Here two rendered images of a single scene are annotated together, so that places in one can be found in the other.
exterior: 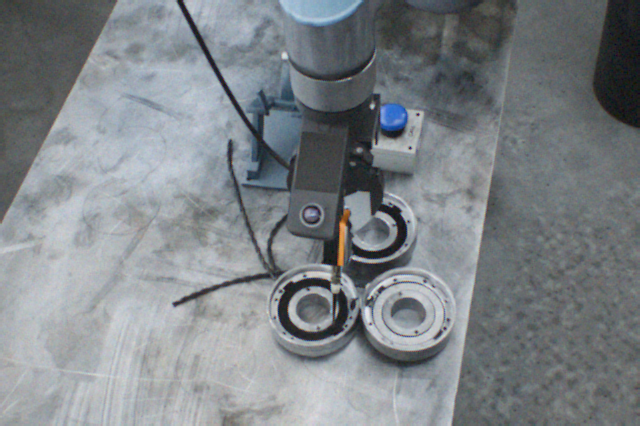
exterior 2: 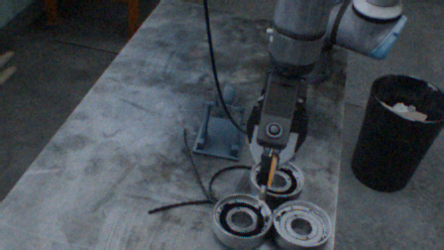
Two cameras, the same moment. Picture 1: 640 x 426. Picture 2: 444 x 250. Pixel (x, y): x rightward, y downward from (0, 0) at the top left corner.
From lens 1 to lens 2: 0.29 m
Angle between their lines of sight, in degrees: 15
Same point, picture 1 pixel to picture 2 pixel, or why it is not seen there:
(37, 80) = (35, 128)
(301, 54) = (288, 19)
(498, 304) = not seen: outside the picture
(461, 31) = (315, 92)
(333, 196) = (287, 120)
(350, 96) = (309, 55)
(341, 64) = (311, 29)
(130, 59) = (124, 82)
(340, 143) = (293, 90)
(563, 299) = not seen: outside the picture
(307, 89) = (284, 47)
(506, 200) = not seen: hidden behind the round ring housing
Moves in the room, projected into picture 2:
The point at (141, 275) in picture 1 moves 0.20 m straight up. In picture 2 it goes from (127, 194) to (124, 109)
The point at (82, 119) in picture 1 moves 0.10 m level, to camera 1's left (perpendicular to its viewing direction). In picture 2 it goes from (93, 108) to (47, 107)
